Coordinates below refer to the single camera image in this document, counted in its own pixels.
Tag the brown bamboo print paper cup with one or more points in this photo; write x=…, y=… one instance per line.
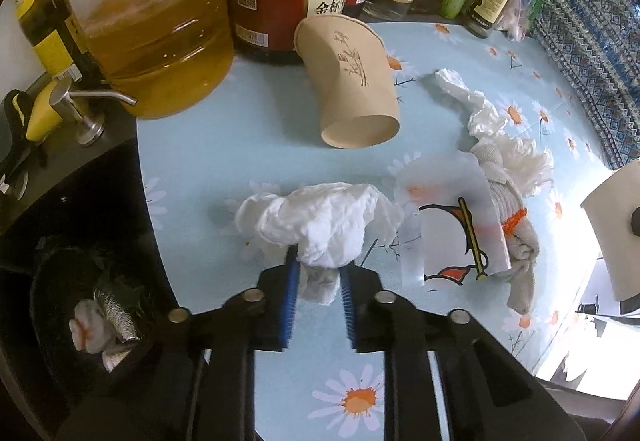
x=350, y=86

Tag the silver foil pouch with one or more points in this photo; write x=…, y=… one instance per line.
x=117, y=358

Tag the blue patterned cloth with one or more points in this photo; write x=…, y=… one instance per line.
x=590, y=46

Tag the black trash bin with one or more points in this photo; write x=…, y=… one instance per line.
x=50, y=281

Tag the green label sauce bottle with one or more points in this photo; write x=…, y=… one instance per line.
x=45, y=21

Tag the clear cooking oil jug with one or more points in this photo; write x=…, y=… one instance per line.
x=155, y=36

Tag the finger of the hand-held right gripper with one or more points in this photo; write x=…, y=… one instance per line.
x=635, y=221

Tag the black kitchen sink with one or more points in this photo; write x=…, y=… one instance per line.
x=20, y=246

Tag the metal soap pump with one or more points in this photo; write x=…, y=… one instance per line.
x=85, y=106

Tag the long white tissue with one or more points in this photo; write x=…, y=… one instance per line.
x=485, y=121

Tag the yellow sponge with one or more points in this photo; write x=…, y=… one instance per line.
x=42, y=116

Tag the white paper cup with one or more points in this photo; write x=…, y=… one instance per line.
x=612, y=231

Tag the black cloth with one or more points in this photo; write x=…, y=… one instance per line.
x=17, y=156

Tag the blue daisy print tablecloth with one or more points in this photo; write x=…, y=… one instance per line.
x=225, y=156

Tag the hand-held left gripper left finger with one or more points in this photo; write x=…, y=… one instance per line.
x=292, y=291

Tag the white glove with orange cuff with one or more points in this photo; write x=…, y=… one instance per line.
x=515, y=231
x=87, y=326

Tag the clear cartoon print plastic wrapper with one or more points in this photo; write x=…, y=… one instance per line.
x=445, y=241

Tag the silver foil packet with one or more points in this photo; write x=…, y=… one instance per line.
x=117, y=316

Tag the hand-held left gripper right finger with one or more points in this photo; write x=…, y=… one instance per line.
x=348, y=301

